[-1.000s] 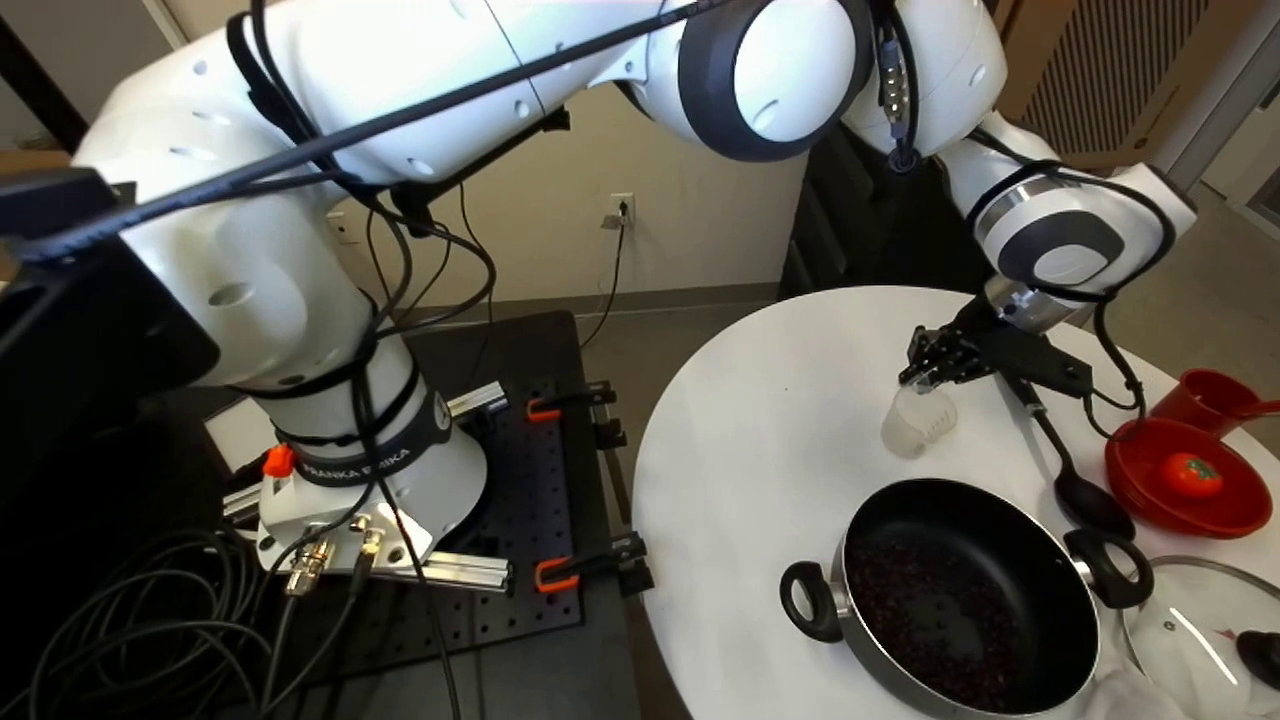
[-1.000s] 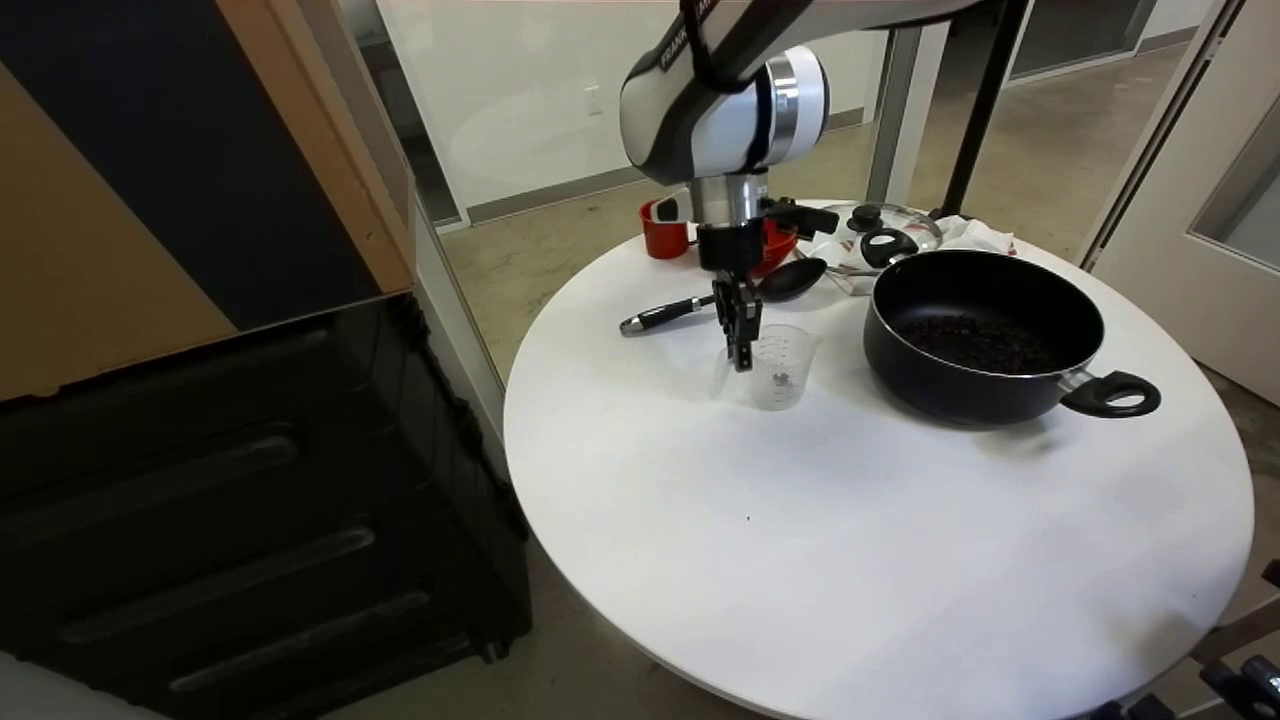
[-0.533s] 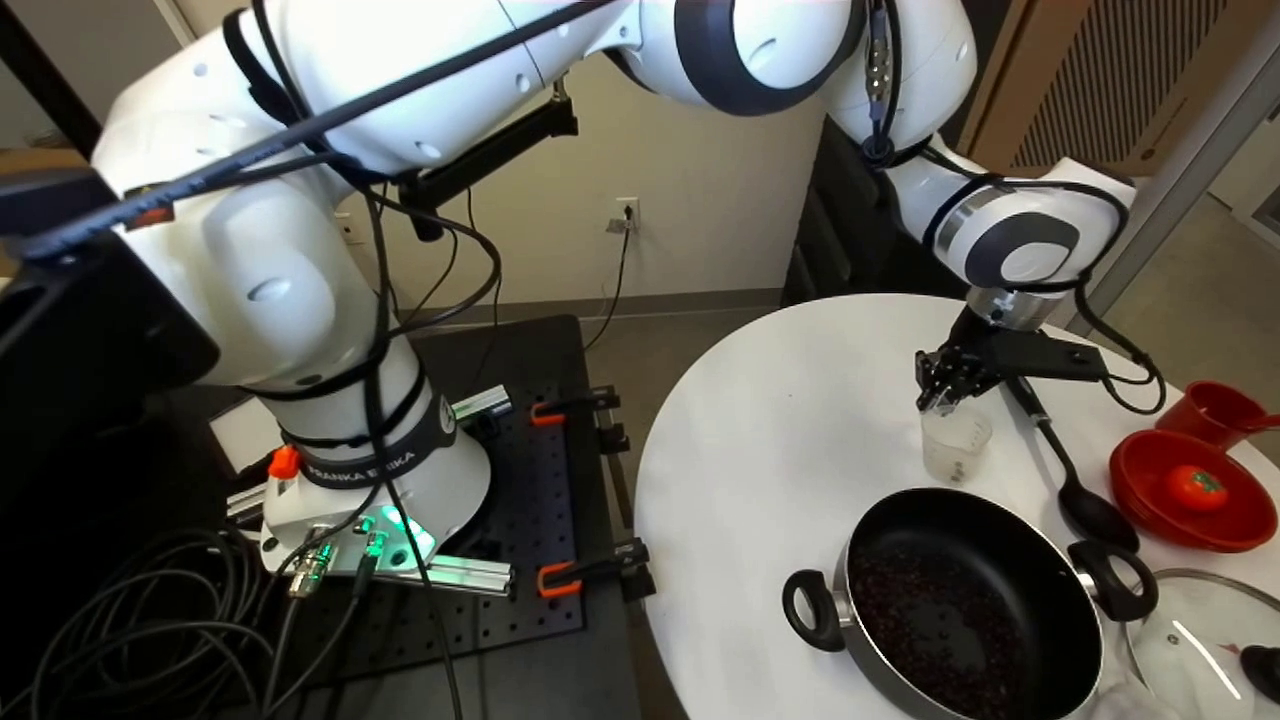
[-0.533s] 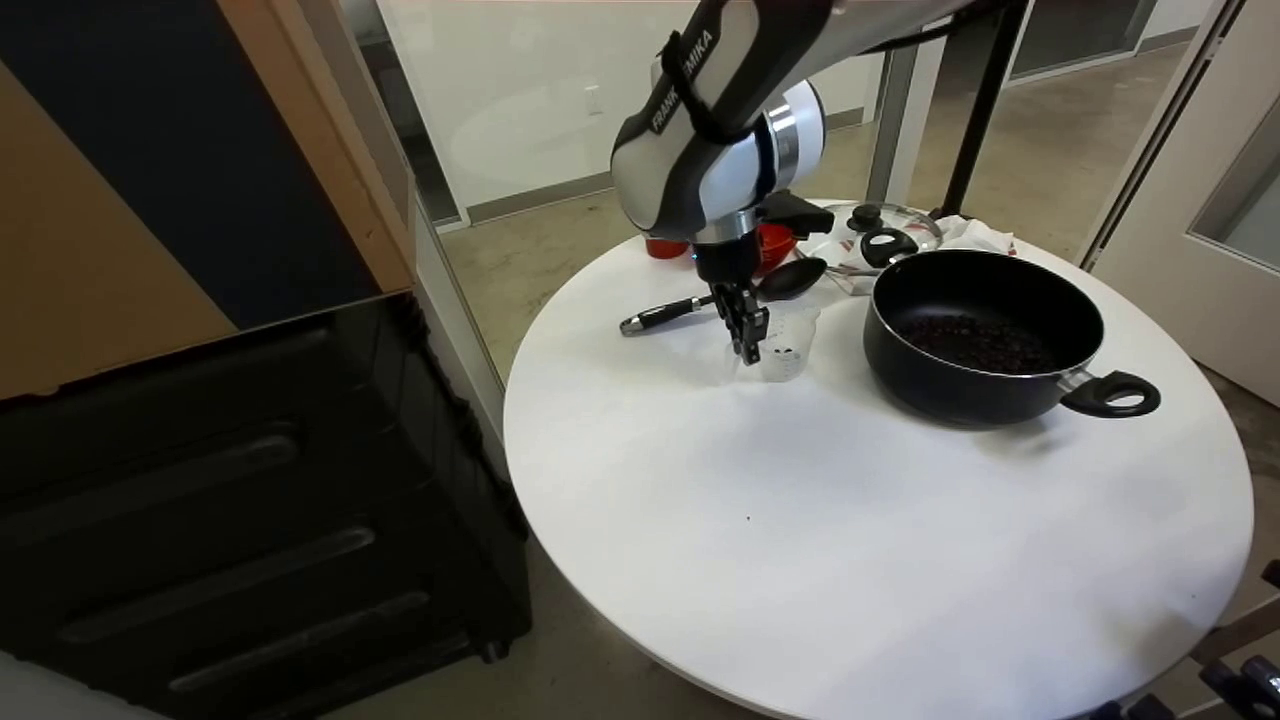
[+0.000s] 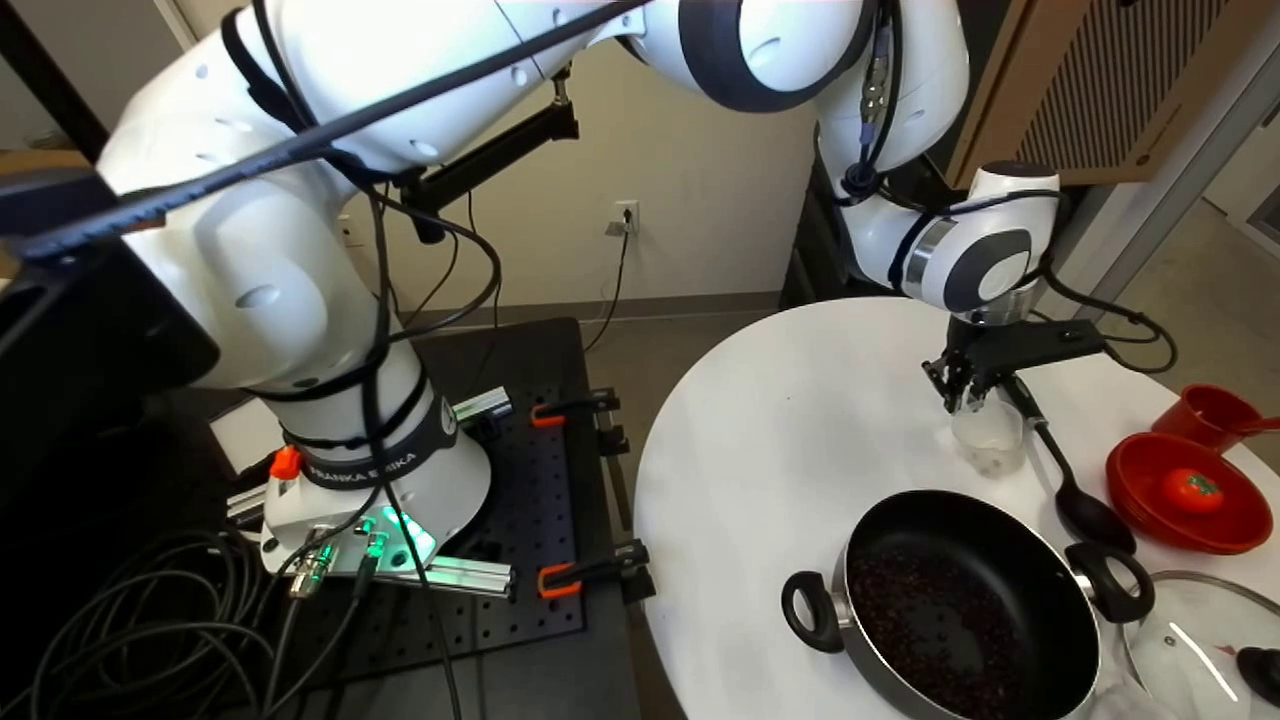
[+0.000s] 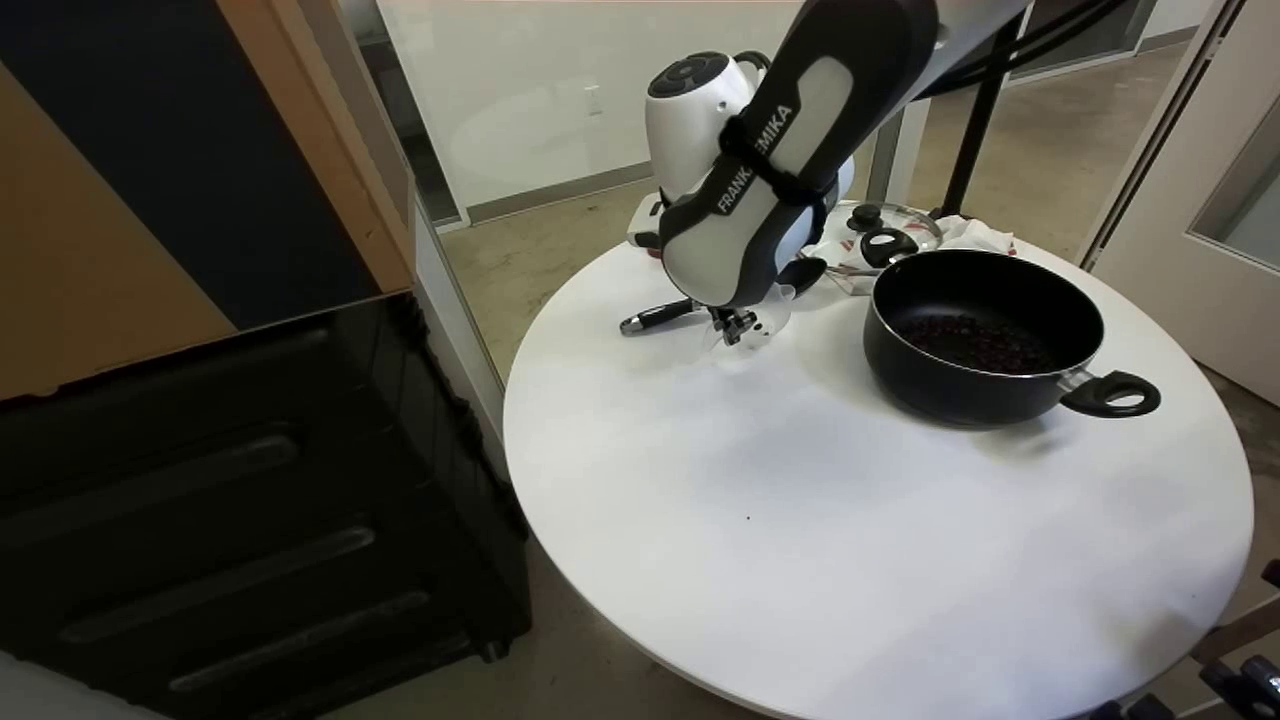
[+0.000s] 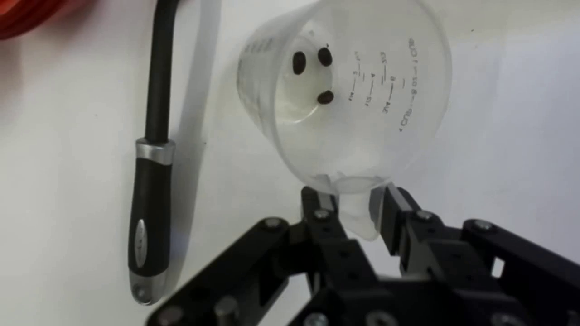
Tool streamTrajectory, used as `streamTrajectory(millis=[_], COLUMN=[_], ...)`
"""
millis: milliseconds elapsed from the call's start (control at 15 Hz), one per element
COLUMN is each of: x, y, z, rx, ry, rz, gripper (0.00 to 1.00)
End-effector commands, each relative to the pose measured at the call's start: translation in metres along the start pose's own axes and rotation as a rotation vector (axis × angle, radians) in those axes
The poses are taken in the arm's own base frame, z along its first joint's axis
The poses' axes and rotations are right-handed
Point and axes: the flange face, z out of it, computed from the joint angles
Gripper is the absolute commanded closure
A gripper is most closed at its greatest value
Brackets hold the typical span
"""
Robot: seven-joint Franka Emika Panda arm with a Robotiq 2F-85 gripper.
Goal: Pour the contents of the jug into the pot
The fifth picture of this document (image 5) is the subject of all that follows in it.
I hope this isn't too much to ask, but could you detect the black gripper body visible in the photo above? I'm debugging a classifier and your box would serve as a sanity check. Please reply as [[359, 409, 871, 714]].
[[922, 317, 1034, 403]]

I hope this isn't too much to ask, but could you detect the red plastic cup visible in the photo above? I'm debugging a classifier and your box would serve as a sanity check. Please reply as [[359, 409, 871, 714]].
[[1151, 386, 1280, 457]]

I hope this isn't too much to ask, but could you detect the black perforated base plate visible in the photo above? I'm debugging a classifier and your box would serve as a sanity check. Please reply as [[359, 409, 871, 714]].
[[223, 317, 658, 673]]

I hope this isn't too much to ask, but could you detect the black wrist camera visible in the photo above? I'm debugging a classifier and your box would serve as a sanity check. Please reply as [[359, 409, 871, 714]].
[[1008, 317, 1113, 371]]

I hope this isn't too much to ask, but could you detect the black clamp with orange handle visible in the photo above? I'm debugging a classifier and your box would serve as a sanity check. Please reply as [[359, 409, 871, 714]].
[[529, 388, 632, 457], [533, 537, 658, 607]]

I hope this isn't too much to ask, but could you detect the orange toy tomato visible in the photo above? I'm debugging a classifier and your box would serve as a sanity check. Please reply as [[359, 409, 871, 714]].
[[1156, 465, 1228, 521]]

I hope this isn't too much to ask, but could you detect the grey door frame post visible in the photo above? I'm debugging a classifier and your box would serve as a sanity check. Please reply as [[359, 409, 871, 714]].
[[1053, 38, 1280, 306]]

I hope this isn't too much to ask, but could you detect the red plastic bowl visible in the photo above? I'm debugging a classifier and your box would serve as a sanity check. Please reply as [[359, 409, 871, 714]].
[[1103, 429, 1276, 557]]

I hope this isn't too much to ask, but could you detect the black plastic storage crate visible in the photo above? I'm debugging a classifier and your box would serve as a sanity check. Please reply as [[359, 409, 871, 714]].
[[776, 158, 855, 308]]

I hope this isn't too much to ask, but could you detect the black cart table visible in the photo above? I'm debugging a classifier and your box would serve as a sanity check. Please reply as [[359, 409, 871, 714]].
[[305, 624, 671, 720]]

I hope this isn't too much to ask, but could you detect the cardboard box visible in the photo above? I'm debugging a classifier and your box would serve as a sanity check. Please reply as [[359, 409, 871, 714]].
[[943, 0, 1280, 191]]

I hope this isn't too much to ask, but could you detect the orange round button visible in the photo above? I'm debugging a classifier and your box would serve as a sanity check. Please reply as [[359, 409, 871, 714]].
[[268, 443, 314, 488]]

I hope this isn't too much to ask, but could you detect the black arm cable sleeve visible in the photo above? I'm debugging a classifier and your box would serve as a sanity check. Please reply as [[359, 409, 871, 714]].
[[18, 0, 658, 267]]

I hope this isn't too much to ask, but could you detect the black cooking pot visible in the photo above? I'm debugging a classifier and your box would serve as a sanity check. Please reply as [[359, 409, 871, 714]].
[[780, 488, 1160, 720]]

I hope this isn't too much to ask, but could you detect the black plastic ladle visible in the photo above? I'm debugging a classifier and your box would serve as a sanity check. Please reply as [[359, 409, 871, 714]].
[[999, 371, 1141, 559]]

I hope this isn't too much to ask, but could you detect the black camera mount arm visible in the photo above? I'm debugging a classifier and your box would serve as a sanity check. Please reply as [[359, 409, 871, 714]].
[[396, 97, 586, 244]]

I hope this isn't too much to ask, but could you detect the aluminium mounting rail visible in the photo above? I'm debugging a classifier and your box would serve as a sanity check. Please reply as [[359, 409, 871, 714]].
[[223, 386, 516, 605]]

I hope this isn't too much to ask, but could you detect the black foreground equipment box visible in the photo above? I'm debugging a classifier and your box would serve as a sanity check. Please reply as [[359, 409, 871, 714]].
[[0, 174, 223, 472]]

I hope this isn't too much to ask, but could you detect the black cable bundle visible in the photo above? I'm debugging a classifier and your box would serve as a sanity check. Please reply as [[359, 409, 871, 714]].
[[26, 523, 391, 720]]

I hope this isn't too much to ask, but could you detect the glass pot lid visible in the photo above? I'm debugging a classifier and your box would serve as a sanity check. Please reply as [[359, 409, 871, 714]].
[[1093, 568, 1280, 720]]

